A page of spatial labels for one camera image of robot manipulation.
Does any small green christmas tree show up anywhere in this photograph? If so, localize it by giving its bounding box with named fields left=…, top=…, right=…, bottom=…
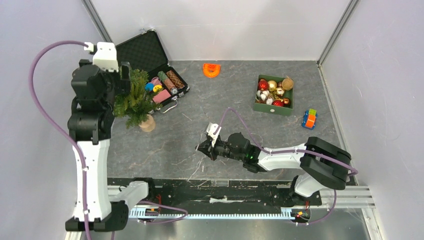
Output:
left=113, top=68, right=162, bottom=129

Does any clear battery box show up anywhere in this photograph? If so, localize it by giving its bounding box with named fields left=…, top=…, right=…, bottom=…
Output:
left=211, top=179, right=230, bottom=187

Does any clear fairy light string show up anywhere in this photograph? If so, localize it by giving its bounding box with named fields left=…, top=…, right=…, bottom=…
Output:
left=165, top=155, right=216, bottom=186

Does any green ornament box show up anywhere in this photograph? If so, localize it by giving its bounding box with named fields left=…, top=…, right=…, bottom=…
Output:
left=253, top=74, right=294, bottom=116

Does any blue orange toy car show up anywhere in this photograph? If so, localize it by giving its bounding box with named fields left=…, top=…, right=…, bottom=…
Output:
left=301, top=108, right=318, bottom=130

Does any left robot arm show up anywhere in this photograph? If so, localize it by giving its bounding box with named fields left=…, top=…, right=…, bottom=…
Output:
left=65, top=59, right=157, bottom=232

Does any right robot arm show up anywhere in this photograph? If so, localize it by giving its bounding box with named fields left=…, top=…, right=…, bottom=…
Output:
left=195, top=132, right=354, bottom=204

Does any blue dealer button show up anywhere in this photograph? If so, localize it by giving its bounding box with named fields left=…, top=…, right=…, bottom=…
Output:
left=144, top=82, right=155, bottom=92

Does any yellow big blind button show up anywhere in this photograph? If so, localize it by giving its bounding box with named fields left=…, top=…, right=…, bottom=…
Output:
left=153, top=84, right=163, bottom=93

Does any black poker chip case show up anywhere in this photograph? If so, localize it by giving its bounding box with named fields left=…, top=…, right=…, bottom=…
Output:
left=116, top=28, right=190, bottom=114

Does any pink card deck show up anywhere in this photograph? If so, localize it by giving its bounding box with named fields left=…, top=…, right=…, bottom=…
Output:
left=152, top=89, right=172, bottom=104

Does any red glitter bauble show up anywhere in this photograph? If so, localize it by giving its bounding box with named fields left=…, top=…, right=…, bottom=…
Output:
left=257, top=78, right=269, bottom=91

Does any orange plastic piece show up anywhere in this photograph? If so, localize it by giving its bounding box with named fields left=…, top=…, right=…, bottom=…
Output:
left=202, top=63, right=221, bottom=78

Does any gold bauble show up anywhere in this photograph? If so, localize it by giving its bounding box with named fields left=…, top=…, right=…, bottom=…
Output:
left=267, top=80, right=278, bottom=92

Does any twine ball ornament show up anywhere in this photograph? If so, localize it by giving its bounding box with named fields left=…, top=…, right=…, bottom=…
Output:
left=281, top=77, right=294, bottom=91

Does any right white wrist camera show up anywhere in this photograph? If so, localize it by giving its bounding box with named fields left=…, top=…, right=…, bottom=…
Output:
left=206, top=122, right=221, bottom=147

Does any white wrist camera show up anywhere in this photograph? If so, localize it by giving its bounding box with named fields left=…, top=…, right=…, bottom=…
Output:
left=92, top=42, right=119, bottom=73
left=206, top=122, right=221, bottom=147

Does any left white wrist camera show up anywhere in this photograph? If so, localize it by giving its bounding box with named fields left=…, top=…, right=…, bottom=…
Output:
left=92, top=42, right=119, bottom=73

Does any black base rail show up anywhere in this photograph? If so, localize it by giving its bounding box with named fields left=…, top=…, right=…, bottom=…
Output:
left=107, top=177, right=322, bottom=216

